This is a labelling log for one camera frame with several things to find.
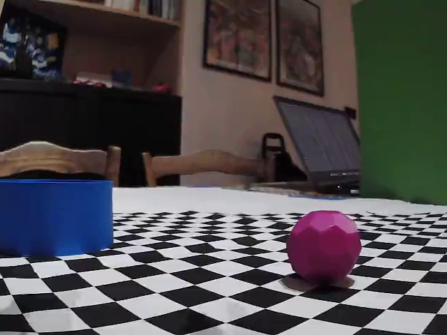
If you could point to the blue starry night painting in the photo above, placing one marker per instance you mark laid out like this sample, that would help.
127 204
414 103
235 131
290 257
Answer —
35 45

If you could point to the wooden chair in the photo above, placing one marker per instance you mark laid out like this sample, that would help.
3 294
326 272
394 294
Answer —
209 162
52 157

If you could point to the white red flat package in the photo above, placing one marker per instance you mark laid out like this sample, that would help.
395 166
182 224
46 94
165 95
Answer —
91 79

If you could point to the small blue box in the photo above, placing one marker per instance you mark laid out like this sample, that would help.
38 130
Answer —
121 77

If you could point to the blue round box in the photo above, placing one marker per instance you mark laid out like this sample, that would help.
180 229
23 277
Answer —
52 216

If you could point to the small black clamp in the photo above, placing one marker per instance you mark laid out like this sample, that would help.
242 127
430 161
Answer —
351 112

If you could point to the black cabinet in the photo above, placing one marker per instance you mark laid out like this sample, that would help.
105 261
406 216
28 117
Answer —
104 122

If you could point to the black framed picture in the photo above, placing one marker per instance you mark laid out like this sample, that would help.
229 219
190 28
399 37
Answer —
237 35
300 45

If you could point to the wooden shelf unit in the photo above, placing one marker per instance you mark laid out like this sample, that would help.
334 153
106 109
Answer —
104 45

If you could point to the pink faceted ball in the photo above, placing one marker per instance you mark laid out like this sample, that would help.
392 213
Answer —
324 244

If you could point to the green panel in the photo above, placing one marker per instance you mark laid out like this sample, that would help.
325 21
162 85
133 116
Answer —
401 104

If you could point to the black white checkered table sheet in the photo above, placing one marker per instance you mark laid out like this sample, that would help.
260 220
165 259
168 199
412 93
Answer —
223 279

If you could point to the small pink object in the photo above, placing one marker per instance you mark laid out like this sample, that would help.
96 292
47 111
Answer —
161 87

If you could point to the blue tape piece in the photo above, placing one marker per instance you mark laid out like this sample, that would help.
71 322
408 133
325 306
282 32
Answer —
314 196

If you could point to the row of books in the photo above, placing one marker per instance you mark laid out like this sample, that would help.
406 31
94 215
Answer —
160 7

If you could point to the open laptop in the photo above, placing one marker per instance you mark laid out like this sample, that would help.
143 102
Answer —
321 139

